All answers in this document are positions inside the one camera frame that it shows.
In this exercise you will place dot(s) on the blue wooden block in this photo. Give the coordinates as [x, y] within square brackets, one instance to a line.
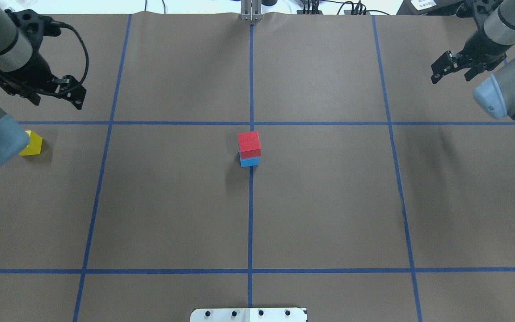
[248, 162]

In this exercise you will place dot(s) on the aluminium frame post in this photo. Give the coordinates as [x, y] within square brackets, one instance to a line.
[251, 10]

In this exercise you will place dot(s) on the yellow wooden block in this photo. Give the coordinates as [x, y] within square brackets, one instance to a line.
[34, 146]

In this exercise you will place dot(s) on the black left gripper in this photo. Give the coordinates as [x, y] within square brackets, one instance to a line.
[37, 70]

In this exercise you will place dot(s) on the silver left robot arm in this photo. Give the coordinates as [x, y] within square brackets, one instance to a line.
[14, 53]

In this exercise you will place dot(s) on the white camera mast pedestal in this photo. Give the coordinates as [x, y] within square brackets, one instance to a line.
[292, 314]

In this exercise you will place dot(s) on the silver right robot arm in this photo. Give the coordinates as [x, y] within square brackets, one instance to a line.
[496, 94]

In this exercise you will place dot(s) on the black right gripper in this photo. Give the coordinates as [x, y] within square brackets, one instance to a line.
[483, 48]

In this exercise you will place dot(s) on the red wooden block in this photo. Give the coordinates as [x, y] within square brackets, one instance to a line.
[249, 144]

